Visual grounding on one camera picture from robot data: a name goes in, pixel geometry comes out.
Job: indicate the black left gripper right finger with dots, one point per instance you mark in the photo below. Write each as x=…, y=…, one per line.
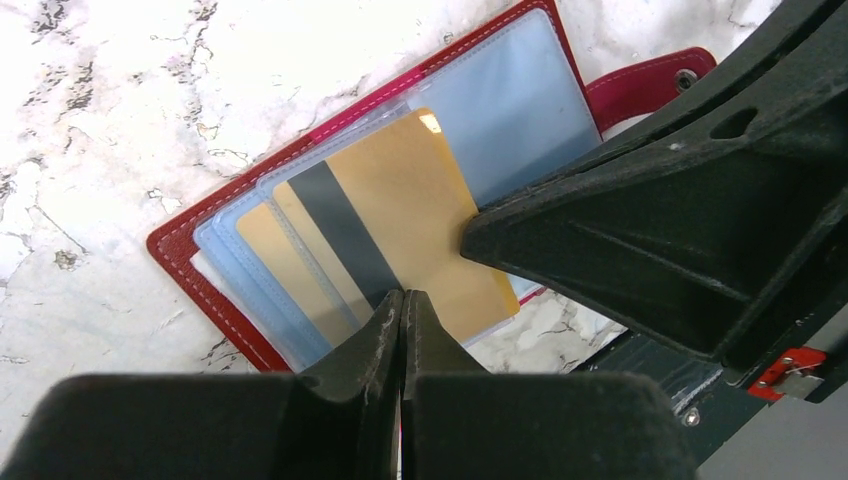
x=460, y=421

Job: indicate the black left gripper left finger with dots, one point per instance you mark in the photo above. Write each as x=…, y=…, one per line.
x=335, y=420

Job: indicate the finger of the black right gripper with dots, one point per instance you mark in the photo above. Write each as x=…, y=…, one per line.
x=717, y=223

